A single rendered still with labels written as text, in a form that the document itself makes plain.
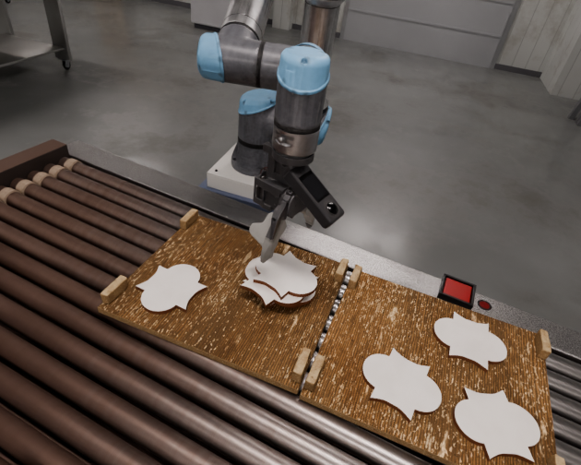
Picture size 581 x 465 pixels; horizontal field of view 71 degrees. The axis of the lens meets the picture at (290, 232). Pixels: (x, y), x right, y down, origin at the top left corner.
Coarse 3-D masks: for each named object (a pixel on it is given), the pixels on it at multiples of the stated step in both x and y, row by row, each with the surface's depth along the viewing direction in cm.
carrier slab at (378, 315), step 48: (384, 288) 91; (336, 336) 79; (384, 336) 80; (432, 336) 81; (528, 336) 84; (336, 384) 71; (480, 384) 74; (528, 384) 75; (384, 432) 65; (432, 432) 66
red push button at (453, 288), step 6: (450, 282) 96; (456, 282) 96; (444, 288) 94; (450, 288) 94; (456, 288) 94; (462, 288) 95; (468, 288) 95; (450, 294) 93; (456, 294) 93; (462, 294) 93; (468, 294) 93; (468, 300) 92
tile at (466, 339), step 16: (448, 320) 84; (464, 320) 84; (448, 336) 81; (464, 336) 81; (480, 336) 82; (448, 352) 78; (464, 352) 78; (480, 352) 78; (496, 352) 79; (480, 368) 76
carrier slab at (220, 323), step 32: (192, 224) 101; (224, 224) 102; (160, 256) 90; (192, 256) 92; (224, 256) 93; (256, 256) 94; (320, 256) 97; (128, 288) 82; (224, 288) 85; (320, 288) 88; (128, 320) 76; (160, 320) 77; (192, 320) 78; (224, 320) 79; (256, 320) 80; (288, 320) 80; (320, 320) 81; (224, 352) 73; (256, 352) 74; (288, 352) 74; (288, 384) 70
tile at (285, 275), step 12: (288, 252) 89; (264, 264) 85; (276, 264) 85; (288, 264) 86; (300, 264) 86; (264, 276) 82; (276, 276) 82; (288, 276) 83; (300, 276) 83; (312, 276) 84; (276, 288) 80; (288, 288) 80; (300, 288) 81; (312, 288) 81
